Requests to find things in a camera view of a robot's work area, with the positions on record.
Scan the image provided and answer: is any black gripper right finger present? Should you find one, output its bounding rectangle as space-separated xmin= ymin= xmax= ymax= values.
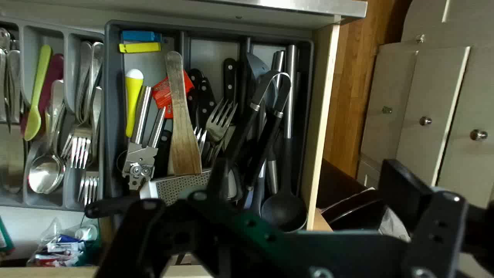
xmin=378 ymin=157 xmax=469 ymax=278

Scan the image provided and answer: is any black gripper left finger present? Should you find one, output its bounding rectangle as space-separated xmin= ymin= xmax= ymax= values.
xmin=92 ymin=189 xmax=248 ymax=278

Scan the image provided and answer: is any open wooden drawer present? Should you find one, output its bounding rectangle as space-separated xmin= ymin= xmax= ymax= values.
xmin=0 ymin=19 xmax=342 ymax=278

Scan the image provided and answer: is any silver table knife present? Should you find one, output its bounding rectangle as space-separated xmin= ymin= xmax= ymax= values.
xmin=6 ymin=40 xmax=24 ymax=194
xmin=0 ymin=27 xmax=9 ymax=124

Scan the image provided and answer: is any silver dinner fork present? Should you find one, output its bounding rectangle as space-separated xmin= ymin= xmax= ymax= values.
xmin=60 ymin=40 xmax=95 ymax=171
xmin=75 ymin=83 xmax=103 ymax=206

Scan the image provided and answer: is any dark frying pan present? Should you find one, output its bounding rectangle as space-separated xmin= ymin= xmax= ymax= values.
xmin=320 ymin=186 xmax=388 ymax=231

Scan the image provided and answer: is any wooden spatula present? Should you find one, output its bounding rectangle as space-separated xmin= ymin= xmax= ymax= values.
xmin=163 ymin=49 xmax=203 ymax=177

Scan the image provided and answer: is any dark grey utensil tray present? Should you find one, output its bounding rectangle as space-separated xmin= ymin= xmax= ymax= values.
xmin=101 ymin=19 xmax=314 ymax=234

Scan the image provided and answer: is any green cardboard box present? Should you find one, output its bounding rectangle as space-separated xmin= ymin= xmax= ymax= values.
xmin=0 ymin=214 xmax=15 ymax=254

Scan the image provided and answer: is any red plastic utensil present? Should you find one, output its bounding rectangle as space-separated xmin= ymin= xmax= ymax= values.
xmin=149 ymin=70 xmax=195 ymax=120

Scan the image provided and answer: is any large silver serving fork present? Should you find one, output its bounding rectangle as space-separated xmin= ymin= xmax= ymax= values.
xmin=203 ymin=98 xmax=239 ymax=143

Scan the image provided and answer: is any light grey cutlery tray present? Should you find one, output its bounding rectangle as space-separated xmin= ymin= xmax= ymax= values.
xmin=0 ymin=19 xmax=107 ymax=211

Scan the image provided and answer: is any black ladle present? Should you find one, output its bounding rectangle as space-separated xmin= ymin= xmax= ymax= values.
xmin=259 ymin=44 xmax=308 ymax=233

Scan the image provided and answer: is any cream cabinet with knobs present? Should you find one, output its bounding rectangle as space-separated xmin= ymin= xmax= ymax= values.
xmin=356 ymin=0 xmax=494 ymax=209

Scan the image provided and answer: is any green plastic spoon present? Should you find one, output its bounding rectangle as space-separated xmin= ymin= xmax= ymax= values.
xmin=21 ymin=43 xmax=53 ymax=143

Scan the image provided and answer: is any maroon plastic spoon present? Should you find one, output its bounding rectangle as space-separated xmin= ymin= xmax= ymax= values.
xmin=38 ymin=52 xmax=66 ymax=128

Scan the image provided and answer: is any yellow bag clip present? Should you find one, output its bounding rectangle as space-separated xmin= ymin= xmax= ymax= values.
xmin=117 ymin=41 xmax=163 ymax=55

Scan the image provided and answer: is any blue bag clip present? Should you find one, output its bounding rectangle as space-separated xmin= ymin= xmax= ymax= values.
xmin=118 ymin=29 xmax=161 ymax=44

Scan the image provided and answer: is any orange handled utensil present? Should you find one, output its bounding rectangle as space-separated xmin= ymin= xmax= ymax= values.
xmin=123 ymin=67 xmax=146 ymax=138

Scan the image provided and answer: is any black handled kitchen knife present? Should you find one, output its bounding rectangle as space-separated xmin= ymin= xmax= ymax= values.
xmin=186 ymin=66 xmax=217 ymax=129
xmin=220 ymin=57 xmax=239 ymax=104

